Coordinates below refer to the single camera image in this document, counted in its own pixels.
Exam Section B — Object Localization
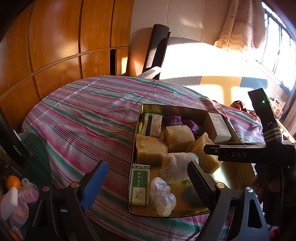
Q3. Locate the green essential oil box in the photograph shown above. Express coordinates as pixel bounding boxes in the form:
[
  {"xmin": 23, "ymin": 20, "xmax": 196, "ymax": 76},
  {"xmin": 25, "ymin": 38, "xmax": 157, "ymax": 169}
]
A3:
[{"xmin": 129, "ymin": 164, "xmax": 150, "ymax": 206}]

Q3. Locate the orange fruit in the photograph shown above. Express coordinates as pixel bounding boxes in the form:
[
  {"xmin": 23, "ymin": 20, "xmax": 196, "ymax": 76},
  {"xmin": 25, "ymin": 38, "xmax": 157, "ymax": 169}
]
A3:
[{"xmin": 6, "ymin": 175, "xmax": 22, "ymax": 191}]

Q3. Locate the striped bed sheet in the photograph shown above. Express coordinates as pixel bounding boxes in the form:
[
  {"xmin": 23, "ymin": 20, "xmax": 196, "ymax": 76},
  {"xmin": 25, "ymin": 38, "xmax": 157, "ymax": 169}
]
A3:
[{"xmin": 22, "ymin": 76, "xmax": 263, "ymax": 240}]

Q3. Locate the gold metal tin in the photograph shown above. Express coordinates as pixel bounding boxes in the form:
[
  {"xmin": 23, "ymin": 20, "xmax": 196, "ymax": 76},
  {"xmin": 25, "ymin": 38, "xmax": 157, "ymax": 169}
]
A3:
[{"xmin": 128, "ymin": 104, "xmax": 254, "ymax": 217}]

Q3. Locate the small white plastic bundle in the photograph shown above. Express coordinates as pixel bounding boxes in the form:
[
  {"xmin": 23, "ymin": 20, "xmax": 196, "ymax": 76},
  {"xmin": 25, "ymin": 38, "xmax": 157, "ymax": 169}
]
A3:
[{"xmin": 149, "ymin": 177, "xmax": 177, "ymax": 217}]

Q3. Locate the wooden wardrobe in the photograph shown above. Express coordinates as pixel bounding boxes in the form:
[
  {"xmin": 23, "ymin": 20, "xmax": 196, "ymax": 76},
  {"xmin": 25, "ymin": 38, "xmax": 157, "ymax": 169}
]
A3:
[{"xmin": 1, "ymin": 1, "xmax": 134, "ymax": 131}]

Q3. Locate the purple snack packet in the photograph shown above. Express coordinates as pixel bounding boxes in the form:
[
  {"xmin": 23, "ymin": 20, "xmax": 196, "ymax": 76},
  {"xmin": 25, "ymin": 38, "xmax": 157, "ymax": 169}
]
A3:
[{"xmin": 163, "ymin": 115, "xmax": 202, "ymax": 136}]

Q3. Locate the brown crumpled cloth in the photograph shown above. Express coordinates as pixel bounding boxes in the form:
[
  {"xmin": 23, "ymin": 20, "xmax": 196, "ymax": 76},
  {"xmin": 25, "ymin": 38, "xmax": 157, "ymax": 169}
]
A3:
[{"xmin": 230, "ymin": 100, "xmax": 257, "ymax": 117}]

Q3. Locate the black rectangular device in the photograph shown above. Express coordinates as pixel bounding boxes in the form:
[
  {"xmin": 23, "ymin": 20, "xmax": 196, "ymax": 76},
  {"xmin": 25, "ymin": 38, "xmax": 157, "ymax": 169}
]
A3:
[{"xmin": 0, "ymin": 110, "xmax": 30, "ymax": 166}]

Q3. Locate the white soap bar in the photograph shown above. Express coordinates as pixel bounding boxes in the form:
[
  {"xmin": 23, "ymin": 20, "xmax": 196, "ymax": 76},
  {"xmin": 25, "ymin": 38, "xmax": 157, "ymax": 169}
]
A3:
[{"xmin": 1, "ymin": 186, "xmax": 19, "ymax": 220}]

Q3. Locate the small yellow sponge block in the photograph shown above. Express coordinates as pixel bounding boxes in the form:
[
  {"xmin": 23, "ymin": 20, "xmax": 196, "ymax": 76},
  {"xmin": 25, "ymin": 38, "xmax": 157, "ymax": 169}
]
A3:
[{"xmin": 188, "ymin": 132, "xmax": 223, "ymax": 174}]

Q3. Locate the wooden shelf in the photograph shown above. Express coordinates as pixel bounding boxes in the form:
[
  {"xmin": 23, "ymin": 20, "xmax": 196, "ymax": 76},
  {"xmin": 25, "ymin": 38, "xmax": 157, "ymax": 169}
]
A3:
[{"xmin": 270, "ymin": 84, "xmax": 295, "ymax": 146}]

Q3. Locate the pink plastic basket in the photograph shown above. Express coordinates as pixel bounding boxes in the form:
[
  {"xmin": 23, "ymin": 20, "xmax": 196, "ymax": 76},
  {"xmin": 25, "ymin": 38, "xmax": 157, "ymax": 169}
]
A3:
[{"xmin": 18, "ymin": 178, "xmax": 39, "ymax": 203}]

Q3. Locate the white sock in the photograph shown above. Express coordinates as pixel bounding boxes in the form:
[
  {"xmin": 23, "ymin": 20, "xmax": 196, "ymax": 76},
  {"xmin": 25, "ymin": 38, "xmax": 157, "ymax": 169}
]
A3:
[{"xmin": 159, "ymin": 153, "xmax": 199, "ymax": 184}]

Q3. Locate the beige curtain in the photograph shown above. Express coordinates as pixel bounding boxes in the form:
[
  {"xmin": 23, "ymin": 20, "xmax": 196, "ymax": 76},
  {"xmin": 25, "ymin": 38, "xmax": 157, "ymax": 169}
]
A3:
[{"xmin": 214, "ymin": 1, "xmax": 266, "ymax": 54}]

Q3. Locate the beige cardboard box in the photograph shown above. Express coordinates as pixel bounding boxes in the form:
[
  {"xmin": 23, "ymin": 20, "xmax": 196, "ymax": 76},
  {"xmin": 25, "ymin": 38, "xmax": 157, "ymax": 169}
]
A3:
[{"xmin": 203, "ymin": 113, "xmax": 231, "ymax": 144}]

